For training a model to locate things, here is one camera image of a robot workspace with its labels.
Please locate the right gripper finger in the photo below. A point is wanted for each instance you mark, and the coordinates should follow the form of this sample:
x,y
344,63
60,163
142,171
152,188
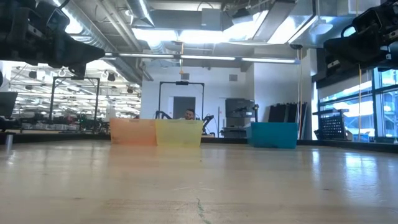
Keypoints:
x,y
354,46

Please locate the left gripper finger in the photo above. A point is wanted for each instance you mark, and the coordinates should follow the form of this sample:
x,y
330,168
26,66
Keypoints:
x,y
81,53

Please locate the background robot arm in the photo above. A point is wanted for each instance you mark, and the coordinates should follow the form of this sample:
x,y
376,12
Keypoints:
x,y
161,114
207,119

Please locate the black monitor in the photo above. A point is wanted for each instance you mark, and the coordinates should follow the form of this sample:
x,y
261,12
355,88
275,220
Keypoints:
x,y
7,104

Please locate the background workbench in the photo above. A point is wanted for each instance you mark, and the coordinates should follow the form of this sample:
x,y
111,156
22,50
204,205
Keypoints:
x,y
46,126

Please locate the black perforated panel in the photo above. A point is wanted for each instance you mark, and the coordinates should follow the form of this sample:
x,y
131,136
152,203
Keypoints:
x,y
331,127

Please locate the orange translucent plastic bin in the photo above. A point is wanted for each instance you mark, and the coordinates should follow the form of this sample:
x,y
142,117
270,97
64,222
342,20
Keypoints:
x,y
132,132

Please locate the black folded panels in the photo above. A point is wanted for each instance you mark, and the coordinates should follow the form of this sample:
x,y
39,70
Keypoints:
x,y
286,112

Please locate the grey door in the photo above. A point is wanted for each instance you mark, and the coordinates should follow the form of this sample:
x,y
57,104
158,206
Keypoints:
x,y
182,104

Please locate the teal plastic bin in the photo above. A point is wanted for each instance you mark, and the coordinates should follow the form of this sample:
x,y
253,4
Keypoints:
x,y
273,135

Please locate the ceiling light strip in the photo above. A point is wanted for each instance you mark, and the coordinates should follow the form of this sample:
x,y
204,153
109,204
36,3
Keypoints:
x,y
202,58

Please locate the person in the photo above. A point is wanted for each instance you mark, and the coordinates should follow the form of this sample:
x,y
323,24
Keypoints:
x,y
189,114

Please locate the yellow translucent plastic bin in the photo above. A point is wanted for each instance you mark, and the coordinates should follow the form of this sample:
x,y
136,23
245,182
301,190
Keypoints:
x,y
178,133

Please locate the black gantry frame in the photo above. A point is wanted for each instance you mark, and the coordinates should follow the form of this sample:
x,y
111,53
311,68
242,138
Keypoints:
x,y
93,78

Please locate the silver ventilation duct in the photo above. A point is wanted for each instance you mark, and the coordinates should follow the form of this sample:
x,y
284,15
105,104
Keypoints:
x,y
90,25

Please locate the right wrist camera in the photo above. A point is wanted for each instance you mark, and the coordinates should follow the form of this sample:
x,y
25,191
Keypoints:
x,y
368,18

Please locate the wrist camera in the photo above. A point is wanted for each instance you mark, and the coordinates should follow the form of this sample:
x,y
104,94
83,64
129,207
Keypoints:
x,y
368,18
58,19

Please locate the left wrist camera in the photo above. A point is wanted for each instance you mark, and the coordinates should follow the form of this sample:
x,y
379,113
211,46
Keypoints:
x,y
58,19

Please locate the silver metal post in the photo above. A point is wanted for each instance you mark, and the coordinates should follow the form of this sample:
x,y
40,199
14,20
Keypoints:
x,y
8,141

